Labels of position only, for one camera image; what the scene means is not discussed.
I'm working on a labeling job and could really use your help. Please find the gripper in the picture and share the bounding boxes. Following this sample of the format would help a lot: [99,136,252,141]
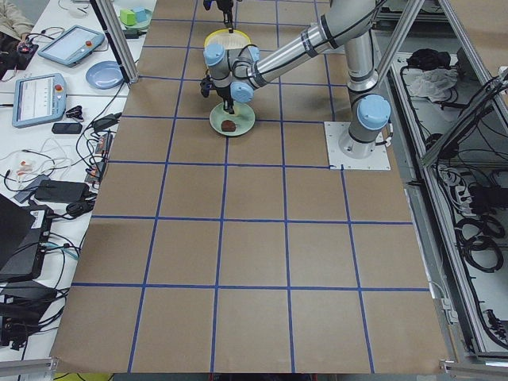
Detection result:
[216,0,234,33]
[214,82,234,114]

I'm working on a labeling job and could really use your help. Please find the blue foam block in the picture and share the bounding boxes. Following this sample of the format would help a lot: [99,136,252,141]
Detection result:
[131,6,148,23]

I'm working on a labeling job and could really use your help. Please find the yellow steamer layer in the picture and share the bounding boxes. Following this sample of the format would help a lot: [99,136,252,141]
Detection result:
[204,29,252,49]

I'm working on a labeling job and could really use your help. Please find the green bowl with blocks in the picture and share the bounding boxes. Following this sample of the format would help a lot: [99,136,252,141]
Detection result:
[119,6,152,30]

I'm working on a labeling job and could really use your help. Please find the brown bun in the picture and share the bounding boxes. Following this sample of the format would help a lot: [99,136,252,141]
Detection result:
[221,120,237,133]

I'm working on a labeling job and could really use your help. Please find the green foam block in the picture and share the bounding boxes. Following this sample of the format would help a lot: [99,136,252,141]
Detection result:
[119,9,137,26]

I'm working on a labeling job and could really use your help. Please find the teach pendant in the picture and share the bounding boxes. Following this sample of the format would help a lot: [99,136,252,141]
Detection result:
[12,73,67,129]
[37,25,106,67]

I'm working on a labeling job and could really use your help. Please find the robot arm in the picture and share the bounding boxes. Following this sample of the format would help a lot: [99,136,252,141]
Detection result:
[200,1,384,137]

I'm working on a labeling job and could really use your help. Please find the light green plate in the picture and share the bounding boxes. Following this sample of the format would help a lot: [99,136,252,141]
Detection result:
[210,103,256,137]

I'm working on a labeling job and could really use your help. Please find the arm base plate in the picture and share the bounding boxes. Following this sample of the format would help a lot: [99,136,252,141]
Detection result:
[324,121,391,171]

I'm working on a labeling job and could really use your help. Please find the teach pendant near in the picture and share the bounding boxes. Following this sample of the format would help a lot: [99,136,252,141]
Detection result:
[12,73,67,129]

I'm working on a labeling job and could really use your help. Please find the blue plate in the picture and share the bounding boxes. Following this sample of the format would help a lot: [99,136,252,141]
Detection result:
[85,60,124,90]

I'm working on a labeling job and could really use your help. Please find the aluminium frame post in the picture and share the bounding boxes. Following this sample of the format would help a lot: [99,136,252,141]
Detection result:
[90,0,139,85]

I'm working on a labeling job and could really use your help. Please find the teach pendant far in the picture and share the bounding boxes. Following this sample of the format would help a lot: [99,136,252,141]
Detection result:
[37,25,106,67]

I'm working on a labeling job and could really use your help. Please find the black power adapter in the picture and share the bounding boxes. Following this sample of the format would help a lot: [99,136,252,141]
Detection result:
[91,112,122,133]

